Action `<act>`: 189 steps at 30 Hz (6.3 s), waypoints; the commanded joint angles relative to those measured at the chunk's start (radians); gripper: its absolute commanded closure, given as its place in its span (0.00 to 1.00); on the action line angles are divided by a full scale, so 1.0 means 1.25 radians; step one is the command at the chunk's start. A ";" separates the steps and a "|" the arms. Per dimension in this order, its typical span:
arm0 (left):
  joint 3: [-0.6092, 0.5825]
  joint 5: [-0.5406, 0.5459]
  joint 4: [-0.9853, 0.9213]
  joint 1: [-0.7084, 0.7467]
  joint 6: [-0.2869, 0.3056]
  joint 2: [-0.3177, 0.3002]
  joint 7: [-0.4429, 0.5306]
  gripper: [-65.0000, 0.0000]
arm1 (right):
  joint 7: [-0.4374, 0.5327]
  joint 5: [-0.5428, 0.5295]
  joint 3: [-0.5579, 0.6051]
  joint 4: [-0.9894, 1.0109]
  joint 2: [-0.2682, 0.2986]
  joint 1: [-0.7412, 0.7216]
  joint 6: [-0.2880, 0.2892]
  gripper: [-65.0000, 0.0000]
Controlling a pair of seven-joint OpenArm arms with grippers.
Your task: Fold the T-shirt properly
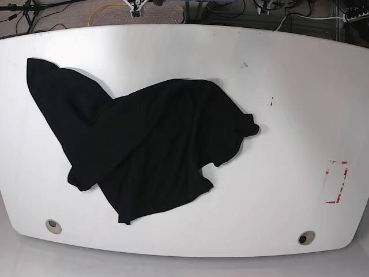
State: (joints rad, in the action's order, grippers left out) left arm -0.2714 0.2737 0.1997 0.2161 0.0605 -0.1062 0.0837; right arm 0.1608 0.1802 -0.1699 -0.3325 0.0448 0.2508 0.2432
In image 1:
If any black tripod stand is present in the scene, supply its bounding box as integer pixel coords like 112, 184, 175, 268
1, 1, 75, 34

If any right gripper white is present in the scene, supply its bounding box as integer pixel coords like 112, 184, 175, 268
124, 0, 148, 18

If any red tape rectangle marking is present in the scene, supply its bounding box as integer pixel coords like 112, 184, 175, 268
323, 160, 348, 204

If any yellow cable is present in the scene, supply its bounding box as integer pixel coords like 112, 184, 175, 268
88, 2, 130, 27

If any black T-shirt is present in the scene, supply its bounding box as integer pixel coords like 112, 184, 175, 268
27, 58, 259, 224

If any white power strip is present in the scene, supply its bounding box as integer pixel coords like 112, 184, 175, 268
343, 6, 368, 23

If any left table cable grommet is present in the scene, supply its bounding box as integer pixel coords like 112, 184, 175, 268
46, 219, 62, 235

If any white cable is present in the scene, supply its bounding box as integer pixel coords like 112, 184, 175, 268
274, 14, 345, 32

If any right table cable grommet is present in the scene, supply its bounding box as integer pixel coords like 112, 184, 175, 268
298, 230, 315, 246

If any table cable grommet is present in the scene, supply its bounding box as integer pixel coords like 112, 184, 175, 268
298, 230, 315, 246
46, 219, 62, 235

